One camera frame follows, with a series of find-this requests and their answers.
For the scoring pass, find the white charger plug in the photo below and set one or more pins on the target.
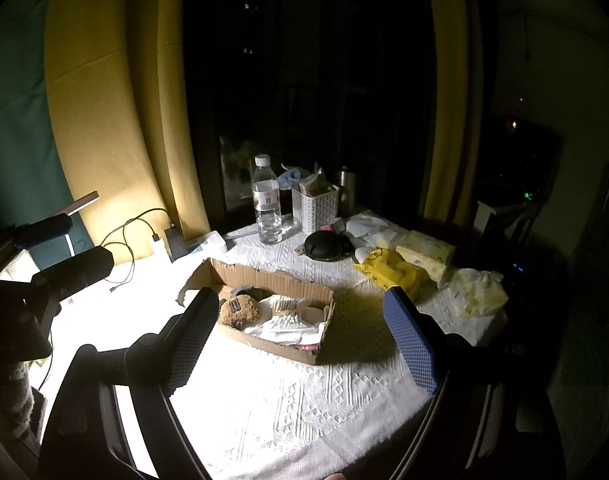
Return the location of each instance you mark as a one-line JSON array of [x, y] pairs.
[[159, 249]]

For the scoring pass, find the black round case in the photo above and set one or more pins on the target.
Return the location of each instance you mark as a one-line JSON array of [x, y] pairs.
[[327, 246]]

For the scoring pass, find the brown knitted plush toy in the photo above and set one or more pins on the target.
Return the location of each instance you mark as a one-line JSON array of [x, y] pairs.
[[240, 312]]

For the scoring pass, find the yellow plastic packet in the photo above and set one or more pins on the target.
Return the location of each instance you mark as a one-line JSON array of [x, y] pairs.
[[392, 269]]

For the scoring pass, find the white textured tablecloth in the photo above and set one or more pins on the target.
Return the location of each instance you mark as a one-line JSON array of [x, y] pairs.
[[284, 410]]

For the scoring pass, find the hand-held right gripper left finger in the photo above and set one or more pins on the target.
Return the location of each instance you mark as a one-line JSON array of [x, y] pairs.
[[194, 340]]

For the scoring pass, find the pink sticky notes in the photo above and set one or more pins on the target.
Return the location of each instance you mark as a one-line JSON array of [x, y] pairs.
[[307, 348]]

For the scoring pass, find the crumpled wet wipes bag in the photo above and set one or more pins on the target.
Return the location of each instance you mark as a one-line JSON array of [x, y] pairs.
[[479, 292]]

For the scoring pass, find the blue plastic bag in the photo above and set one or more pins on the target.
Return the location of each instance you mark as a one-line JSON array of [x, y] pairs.
[[290, 177]]

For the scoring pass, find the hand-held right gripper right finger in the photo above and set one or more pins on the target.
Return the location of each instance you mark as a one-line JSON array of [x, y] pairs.
[[412, 345]]

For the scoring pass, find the white perforated basket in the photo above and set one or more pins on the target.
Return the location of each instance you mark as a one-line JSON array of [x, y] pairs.
[[317, 210]]

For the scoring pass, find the bundle of wooden sticks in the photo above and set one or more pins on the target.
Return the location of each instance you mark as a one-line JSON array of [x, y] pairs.
[[284, 304]]

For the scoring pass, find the cardboard box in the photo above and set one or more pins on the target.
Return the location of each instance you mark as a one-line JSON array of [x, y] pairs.
[[294, 287]]

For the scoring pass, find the white power strip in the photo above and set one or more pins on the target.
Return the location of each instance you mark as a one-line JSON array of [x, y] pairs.
[[207, 244]]

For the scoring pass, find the grey fabric pouch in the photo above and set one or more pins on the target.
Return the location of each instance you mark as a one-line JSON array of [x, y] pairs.
[[248, 292]]

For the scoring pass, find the person's left forearm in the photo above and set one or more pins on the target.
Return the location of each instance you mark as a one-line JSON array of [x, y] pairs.
[[12, 400]]

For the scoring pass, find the desk lamp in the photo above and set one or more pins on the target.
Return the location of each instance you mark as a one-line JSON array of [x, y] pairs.
[[83, 203]]

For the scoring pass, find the clear plastic water bottle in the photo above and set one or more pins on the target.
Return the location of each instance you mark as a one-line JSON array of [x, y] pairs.
[[267, 200]]

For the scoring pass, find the pale yellow tissue pack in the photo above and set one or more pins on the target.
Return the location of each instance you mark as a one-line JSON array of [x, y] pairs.
[[427, 255]]

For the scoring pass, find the white tissue packet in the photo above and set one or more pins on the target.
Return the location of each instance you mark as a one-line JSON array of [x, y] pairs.
[[374, 230]]

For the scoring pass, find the yellow curtain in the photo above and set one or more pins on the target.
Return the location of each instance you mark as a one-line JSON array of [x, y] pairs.
[[452, 85], [114, 85]]

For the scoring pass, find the white waffle cloth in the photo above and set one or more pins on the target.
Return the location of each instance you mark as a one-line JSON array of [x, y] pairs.
[[294, 332]]

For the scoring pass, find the metal flask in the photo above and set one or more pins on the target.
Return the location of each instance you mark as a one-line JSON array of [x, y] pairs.
[[345, 192]]

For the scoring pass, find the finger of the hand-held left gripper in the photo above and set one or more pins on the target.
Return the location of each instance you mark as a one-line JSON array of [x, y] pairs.
[[79, 262], [47, 230]]

